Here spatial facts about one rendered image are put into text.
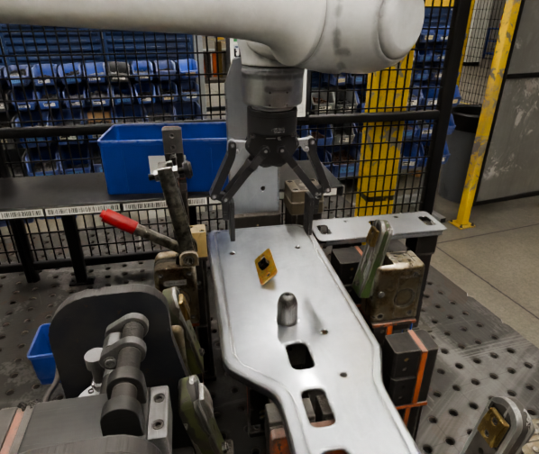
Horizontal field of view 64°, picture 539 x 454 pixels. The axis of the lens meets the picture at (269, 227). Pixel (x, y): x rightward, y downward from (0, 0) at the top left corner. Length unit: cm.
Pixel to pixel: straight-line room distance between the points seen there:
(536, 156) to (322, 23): 339
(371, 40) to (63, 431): 41
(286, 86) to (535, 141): 319
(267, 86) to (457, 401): 74
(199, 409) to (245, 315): 26
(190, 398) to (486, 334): 92
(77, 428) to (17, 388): 76
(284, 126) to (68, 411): 45
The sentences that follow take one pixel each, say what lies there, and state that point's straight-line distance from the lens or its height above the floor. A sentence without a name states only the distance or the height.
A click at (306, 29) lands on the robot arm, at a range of 46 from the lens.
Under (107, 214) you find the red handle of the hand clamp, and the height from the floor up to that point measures 114.
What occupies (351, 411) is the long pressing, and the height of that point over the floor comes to 100.
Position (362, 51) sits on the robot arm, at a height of 139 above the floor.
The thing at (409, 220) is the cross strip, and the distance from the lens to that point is 102.
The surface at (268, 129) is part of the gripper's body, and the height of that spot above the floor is 127.
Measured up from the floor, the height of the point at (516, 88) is 97.
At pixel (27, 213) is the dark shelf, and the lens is 110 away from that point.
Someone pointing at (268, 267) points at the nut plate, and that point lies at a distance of 76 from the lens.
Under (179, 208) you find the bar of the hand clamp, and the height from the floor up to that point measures 115.
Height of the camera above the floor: 142
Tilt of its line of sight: 27 degrees down
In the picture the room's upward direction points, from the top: straight up
